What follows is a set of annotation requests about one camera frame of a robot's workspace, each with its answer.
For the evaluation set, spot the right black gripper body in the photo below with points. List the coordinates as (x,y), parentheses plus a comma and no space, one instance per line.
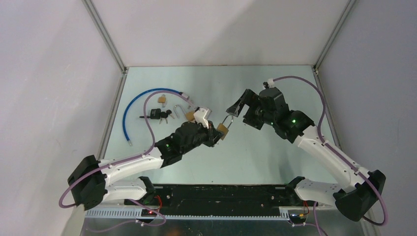
(255,116)

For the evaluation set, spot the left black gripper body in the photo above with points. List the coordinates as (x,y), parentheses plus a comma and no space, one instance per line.
(209,139)

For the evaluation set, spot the large brass padlock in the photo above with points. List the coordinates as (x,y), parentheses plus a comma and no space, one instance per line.
(224,126)

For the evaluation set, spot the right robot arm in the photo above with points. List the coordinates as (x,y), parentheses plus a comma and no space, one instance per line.
(357,189)

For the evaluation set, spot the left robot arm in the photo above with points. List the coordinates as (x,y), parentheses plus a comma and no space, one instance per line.
(93,182)

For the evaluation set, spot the black padlock with keys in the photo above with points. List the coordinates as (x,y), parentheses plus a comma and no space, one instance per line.
(159,114)

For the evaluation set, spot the small brass padlock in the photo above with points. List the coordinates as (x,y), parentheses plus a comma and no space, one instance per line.
(162,100)

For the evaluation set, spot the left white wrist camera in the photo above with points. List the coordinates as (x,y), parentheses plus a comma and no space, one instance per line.
(201,116)

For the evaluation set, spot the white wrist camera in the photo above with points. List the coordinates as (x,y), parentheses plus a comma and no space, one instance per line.
(201,116)
(269,84)

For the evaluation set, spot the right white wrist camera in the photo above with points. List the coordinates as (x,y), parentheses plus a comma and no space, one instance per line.
(269,84)

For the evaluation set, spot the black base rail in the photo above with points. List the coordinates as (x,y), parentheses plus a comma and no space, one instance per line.
(220,200)

